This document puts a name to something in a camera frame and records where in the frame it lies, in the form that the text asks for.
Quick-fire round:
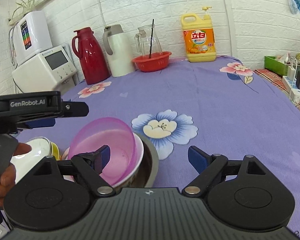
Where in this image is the white silver-rimmed plate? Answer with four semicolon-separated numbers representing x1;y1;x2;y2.
11;137;52;183

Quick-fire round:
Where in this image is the purple plastic bowl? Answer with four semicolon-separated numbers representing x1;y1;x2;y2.
68;117;136;186

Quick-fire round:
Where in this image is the yellow plate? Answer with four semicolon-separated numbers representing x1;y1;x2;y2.
50;142;61;160

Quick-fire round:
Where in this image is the stainless steel bowl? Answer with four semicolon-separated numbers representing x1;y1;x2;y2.
130;133;159;188

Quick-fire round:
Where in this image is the large white floral plate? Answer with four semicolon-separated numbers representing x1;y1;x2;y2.
61;147;74;182

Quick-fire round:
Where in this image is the person's left hand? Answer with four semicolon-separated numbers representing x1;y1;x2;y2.
0;143;32;209

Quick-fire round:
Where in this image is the white water dispenser machine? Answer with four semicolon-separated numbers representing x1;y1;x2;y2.
12;46;77;94

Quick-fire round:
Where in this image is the red thermos jug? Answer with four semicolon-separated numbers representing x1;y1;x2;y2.
71;27;110;85

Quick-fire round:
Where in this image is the purple floral tablecloth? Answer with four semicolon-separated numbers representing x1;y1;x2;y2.
18;56;300;237

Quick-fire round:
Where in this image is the white thermos jug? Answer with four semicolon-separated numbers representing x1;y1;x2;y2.
102;24;136;77

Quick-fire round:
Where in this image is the white water purifier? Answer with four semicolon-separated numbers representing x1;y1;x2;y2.
8;10;53;68

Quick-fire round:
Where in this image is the clear glass pitcher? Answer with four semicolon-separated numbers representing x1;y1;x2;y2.
134;24;162;56

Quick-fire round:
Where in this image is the red plastic basket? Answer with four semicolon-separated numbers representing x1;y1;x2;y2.
132;51;172;72

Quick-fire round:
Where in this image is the green plant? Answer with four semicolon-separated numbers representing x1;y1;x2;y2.
11;0;36;19

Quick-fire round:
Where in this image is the white power strip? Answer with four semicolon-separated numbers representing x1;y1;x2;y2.
282;76;300;103

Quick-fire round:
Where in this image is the green box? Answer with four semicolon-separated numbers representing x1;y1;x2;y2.
264;56;288;76

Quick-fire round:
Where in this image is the black stirring stick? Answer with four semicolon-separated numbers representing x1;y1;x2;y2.
148;19;154;59

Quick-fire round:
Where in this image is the white charger plug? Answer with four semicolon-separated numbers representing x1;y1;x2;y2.
287;66;296;81

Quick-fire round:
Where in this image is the yellow detergent bottle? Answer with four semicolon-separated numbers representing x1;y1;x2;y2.
181;7;217;63

